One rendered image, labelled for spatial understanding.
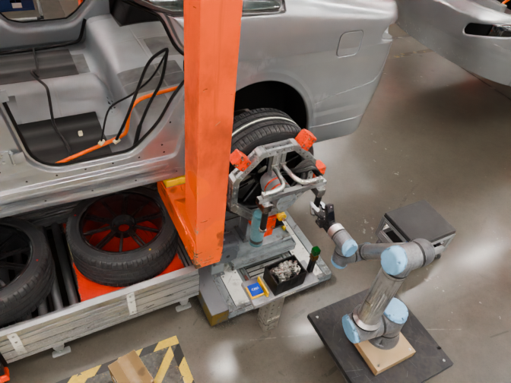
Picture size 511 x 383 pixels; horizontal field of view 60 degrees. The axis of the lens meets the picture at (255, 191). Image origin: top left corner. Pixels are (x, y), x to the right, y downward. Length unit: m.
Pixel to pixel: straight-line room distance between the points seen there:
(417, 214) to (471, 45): 1.73
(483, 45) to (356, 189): 1.65
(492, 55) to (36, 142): 3.66
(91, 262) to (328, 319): 1.40
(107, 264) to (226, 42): 1.47
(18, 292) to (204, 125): 1.38
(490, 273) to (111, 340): 2.76
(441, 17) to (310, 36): 2.23
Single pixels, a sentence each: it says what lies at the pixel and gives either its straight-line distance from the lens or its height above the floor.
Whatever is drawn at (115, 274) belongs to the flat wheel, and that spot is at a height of 0.40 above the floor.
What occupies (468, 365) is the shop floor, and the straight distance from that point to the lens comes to 3.28.
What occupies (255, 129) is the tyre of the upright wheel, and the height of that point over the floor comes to 1.17.
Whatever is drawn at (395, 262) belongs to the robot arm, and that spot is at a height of 1.16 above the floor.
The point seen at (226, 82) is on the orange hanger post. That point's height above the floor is 1.68.
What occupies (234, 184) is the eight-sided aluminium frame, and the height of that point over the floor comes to 0.95.
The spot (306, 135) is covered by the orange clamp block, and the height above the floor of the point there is 1.15.
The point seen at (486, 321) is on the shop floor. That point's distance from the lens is 3.54.
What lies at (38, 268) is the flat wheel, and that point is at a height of 0.50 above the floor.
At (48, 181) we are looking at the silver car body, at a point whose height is 0.92.
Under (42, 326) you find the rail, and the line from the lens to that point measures 2.66.
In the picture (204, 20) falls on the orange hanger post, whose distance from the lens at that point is 1.61.
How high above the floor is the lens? 2.57
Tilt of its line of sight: 44 degrees down
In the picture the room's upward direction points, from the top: 8 degrees clockwise
